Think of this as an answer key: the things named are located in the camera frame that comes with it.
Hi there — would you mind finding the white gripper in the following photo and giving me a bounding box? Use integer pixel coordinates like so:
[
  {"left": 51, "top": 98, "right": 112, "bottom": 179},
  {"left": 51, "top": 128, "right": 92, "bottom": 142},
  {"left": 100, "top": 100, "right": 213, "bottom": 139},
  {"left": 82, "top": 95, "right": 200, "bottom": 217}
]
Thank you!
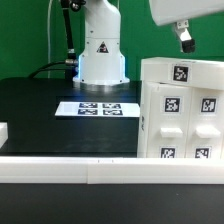
[{"left": 149, "top": 0, "right": 224, "bottom": 53}]

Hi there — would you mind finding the white cabinet top block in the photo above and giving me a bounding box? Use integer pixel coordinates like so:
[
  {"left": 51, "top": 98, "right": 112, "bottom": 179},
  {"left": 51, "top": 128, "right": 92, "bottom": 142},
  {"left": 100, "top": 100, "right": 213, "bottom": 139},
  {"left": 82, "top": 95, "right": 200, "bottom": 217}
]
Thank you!
[{"left": 141, "top": 57, "right": 224, "bottom": 91}]

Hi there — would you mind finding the white cabinet body box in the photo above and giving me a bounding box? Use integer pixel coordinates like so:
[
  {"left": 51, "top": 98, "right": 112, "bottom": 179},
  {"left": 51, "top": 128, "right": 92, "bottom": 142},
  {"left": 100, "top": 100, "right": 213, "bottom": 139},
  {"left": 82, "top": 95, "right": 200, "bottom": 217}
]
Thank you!
[{"left": 137, "top": 81, "right": 224, "bottom": 159}]

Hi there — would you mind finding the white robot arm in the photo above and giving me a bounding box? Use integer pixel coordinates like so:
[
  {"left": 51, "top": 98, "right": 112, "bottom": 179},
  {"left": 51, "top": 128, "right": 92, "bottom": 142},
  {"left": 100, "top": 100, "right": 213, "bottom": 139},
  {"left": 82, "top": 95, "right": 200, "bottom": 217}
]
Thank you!
[{"left": 60, "top": 0, "right": 224, "bottom": 89}]

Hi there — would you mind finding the white base marker plate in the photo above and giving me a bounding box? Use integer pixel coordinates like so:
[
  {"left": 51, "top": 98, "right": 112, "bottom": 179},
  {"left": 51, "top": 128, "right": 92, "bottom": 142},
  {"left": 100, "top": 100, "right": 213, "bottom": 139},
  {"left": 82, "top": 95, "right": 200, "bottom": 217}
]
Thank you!
[{"left": 55, "top": 102, "right": 140, "bottom": 118}]

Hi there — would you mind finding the black cable hose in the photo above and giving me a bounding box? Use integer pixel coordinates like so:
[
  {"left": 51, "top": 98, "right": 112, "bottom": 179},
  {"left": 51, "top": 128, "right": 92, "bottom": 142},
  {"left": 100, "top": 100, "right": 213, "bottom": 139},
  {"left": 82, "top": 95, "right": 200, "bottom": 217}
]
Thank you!
[{"left": 27, "top": 0, "right": 87, "bottom": 80}]

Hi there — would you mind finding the white thin cable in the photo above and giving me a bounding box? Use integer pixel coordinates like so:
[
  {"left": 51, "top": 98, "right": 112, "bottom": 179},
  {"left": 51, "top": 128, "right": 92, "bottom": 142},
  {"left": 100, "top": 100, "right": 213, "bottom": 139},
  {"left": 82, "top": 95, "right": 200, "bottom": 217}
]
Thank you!
[{"left": 46, "top": 0, "right": 54, "bottom": 79}]

